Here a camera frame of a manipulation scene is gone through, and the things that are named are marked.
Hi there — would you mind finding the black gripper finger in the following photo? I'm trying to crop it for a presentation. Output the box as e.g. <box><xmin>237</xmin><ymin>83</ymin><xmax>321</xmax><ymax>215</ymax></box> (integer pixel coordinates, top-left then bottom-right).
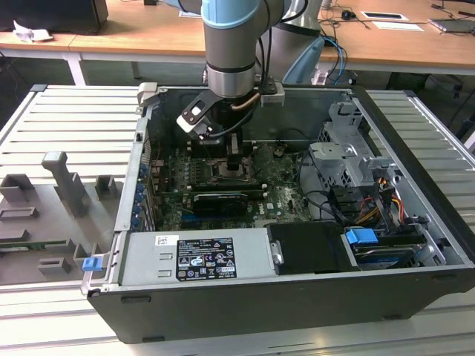
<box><xmin>226</xmin><ymin>131</ymin><xmax>244</xmax><ymax>172</ymax></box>

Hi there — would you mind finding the metal CPU socket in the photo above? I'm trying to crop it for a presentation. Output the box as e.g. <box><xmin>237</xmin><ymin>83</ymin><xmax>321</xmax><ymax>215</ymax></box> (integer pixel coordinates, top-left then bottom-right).
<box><xmin>209</xmin><ymin>157</ymin><xmax>258</xmax><ymax>185</ymax></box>

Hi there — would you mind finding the black RAM slot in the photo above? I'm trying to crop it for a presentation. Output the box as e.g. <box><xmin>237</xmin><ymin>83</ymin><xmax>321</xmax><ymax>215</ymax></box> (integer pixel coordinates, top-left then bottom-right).
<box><xmin>162</xmin><ymin>184</ymin><xmax>270</xmax><ymax>197</ymax></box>
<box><xmin>162</xmin><ymin>180</ymin><xmax>269</xmax><ymax>191</ymax></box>

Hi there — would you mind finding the black plastic bay cover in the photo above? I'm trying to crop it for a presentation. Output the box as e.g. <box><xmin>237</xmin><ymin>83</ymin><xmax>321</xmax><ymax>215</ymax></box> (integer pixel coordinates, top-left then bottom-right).
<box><xmin>266</xmin><ymin>222</ymin><xmax>358</xmax><ymax>276</ymax></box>

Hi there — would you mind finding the black graphics card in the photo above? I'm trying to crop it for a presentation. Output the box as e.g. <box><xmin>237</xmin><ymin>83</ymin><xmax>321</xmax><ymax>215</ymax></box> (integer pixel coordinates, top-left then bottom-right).
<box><xmin>191</xmin><ymin>189</ymin><xmax>261</xmax><ymax>218</ymax></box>

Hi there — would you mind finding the green motherboard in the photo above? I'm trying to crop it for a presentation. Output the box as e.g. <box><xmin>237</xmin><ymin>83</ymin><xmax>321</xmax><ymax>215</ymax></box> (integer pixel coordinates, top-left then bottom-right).
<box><xmin>148</xmin><ymin>140</ymin><xmax>337</xmax><ymax>231</ymax></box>

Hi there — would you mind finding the silver metal drive cage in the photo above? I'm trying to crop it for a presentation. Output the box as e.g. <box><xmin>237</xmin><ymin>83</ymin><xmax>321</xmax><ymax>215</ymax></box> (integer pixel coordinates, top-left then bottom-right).
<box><xmin>307</xmin><ymin>102</ymin><xmax>402</xmax><ymax>194</ymax></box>

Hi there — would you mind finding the wooden desk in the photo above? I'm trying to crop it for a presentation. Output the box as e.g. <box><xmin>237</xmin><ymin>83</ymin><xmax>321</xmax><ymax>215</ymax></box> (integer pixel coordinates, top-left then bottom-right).
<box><xmin>69</xmin><ymin>0</ymin><xmax>475</xmax><ymax>81</ymax></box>
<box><xmin>0</xmin><ymin>31</ymin><xmax>81</xmax><ymax>87</ymax></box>

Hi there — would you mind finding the grey power supply unit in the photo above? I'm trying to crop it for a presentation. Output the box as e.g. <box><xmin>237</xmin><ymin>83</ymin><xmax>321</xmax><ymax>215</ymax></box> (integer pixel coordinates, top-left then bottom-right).
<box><xmin>122</xmin><ymin>227</ymin><xmax>278</xmax><ymax>287</ymax></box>

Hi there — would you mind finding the hard disk in blue carrier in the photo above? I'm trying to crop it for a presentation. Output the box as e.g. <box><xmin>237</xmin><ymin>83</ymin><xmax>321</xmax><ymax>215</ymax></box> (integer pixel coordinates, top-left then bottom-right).
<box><xmin>343</xmin><ymin>227</ymin><xmax>428</xmax><ymax>270</ymax></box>

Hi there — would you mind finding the open black PC case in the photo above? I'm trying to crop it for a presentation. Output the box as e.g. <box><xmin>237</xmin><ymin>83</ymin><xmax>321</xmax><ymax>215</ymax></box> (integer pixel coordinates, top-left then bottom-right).
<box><xmin>80</xmin><ymin>82</ymin><xmax>475</xmax><ymax>344</ymax></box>

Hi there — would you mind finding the blue plastic case latch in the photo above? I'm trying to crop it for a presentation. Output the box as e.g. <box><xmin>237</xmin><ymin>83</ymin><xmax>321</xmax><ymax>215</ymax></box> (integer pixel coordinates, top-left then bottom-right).
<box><xmin>82</xmin><ymin>256</ymin><xmax>103</xmax><ymax>274</ymax></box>

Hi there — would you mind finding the white paper sheet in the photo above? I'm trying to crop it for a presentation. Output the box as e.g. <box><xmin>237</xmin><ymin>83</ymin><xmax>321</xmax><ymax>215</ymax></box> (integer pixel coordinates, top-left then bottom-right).
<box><xmin>372</xmin><ymin>20</ymin><xmax>426</xmax><ymax>33</ymax></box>

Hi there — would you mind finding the black computer box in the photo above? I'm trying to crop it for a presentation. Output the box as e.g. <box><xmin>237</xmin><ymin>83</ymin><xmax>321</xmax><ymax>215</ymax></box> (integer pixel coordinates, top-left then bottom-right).
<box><xmin>0</xmin><ymin>0</ymin><xmax>109</xmax><ymax>35</ymax></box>

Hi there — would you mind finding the grey parts rack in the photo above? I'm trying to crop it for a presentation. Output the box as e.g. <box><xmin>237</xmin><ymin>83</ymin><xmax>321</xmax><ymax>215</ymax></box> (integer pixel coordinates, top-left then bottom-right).
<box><xmin>0</xmin><ymin>151</ymin><xmax>124</xmax><ymax>286</ymax></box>

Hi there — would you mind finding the crumpled white paper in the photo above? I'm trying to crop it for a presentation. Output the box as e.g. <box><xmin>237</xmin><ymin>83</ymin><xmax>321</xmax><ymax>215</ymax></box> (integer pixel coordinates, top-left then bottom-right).
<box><xmin>13</xmin><ymin>20</ymin><xmax>53</xmax><ymax>42</ymax></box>

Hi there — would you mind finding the grey laptop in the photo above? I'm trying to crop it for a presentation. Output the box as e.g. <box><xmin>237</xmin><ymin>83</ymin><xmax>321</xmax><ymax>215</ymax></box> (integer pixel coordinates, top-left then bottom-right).
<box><xmin>429</xmin><ymin>16</ymin><xmax>475</xmax><ymax>36</ymax></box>

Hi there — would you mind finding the brown sleeved cable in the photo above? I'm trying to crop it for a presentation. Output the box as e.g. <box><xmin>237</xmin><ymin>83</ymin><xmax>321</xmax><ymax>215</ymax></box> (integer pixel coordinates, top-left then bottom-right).
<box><xmin>229</xmin><ymin>91</ymin><xmax>261</xmax><ymax>112</ymax></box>

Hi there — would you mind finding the white camera on black bracket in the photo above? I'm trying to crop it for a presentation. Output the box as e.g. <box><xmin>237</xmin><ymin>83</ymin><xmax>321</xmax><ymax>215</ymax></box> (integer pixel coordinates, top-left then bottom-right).
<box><xmin>176</xmin><ymin>90</ymin><xmax>217</xmax><ymax>140</ymax></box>

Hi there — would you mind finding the flat grey camera box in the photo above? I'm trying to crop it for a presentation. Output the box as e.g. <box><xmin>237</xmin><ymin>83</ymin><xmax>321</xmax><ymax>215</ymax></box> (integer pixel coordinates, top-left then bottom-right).
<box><xmin>259</xmin><ymin>83</ymin><xmax>286</xmax><ymax>108</ymax></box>

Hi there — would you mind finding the blue cable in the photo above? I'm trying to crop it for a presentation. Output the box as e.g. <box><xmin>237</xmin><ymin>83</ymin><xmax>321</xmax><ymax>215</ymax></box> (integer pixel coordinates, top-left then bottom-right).
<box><xmin>325</xmin><ymin>36</ymin><xmax>350</xmax><ymax>87</ymax></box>

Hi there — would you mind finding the yellow red wire bundle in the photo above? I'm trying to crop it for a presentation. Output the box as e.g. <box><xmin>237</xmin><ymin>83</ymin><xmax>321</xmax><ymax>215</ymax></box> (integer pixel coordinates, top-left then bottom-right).
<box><xmin>354</xmin><ymin>196</ymin><xmax>405</xmax><ymax>225</ymax></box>

